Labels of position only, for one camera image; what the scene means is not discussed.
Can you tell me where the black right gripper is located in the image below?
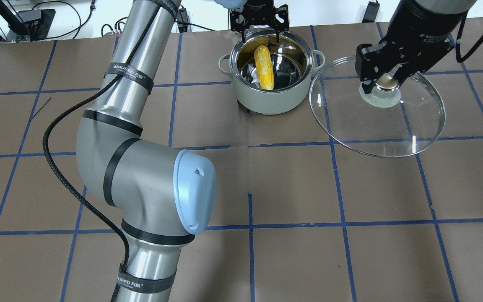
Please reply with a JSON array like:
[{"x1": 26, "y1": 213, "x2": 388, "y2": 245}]
[{"x1": 355, "y1": 38, "x2": 454, "y2": 94}]

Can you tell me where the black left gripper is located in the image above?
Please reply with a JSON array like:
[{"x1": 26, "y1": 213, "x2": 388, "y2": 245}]
[{"x1": 230, "y1": 0, "x2": 289, "y2": 43}]

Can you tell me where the yellow corn cob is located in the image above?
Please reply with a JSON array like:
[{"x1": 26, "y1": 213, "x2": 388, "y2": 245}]
[{"x1": 254, "y1": 45, "x2": 275, "y2": 90}]

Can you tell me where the glass pot lid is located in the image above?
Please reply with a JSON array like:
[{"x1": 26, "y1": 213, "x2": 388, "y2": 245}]
[{"x1": 309, "y1": 57, "x2": 446, "y2": 157}]

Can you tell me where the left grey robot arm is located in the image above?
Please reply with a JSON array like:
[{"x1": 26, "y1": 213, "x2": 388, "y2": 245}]
[{"x1": 76, "y1": 0, "x2": 216, "y2": 302}]

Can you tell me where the pale green steel pot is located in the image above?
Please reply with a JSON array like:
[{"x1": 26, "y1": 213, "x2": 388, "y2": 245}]
[{"x1": 220, "y1": 29, "x2": 326, "y2": 115}]

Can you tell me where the black power brick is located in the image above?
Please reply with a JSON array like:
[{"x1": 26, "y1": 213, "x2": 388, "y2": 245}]
[{"x1": 361, "y1": 0, "x2": 381, "y2": 23}]

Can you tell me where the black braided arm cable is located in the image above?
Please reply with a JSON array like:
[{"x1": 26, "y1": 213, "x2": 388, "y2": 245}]
[{"x1": 42, "y1": 0, "x2": 171, "y2": 302}]

